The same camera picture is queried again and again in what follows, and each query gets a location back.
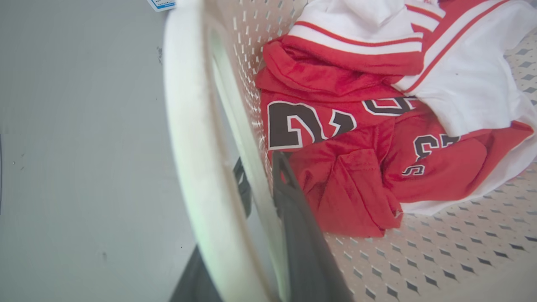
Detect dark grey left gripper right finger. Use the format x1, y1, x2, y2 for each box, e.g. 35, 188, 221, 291
271, 151, 354, 302

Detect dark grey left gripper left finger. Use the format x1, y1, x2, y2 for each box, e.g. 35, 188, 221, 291
169, 158, 253, 302

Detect white perforated plastic laundry basket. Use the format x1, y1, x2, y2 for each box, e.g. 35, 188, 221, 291
163, 0, 537, 302

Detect red numbered sports jersey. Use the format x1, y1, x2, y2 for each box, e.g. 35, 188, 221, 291
255, 35, 534, 239

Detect white garment with red stripes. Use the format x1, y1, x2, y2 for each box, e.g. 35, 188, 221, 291
288, 0, 537, 216

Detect white and blue paper label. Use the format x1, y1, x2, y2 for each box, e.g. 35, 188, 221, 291
147, 0, 177, 12

